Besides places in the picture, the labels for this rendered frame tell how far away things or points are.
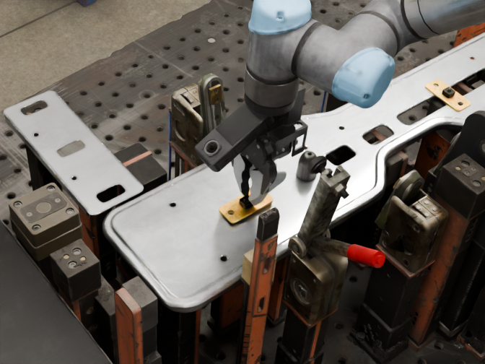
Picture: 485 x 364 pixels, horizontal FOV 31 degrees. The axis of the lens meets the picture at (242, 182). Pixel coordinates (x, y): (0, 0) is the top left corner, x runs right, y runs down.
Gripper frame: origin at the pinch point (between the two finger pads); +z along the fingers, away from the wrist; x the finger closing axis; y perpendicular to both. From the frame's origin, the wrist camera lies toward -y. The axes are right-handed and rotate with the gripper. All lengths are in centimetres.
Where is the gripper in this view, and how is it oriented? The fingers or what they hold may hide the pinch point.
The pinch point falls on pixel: (247, 196)
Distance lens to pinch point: 134.5
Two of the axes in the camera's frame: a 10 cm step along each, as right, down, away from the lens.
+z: -0.7, 6.9, 7.2
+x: -6.2, -6.0, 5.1
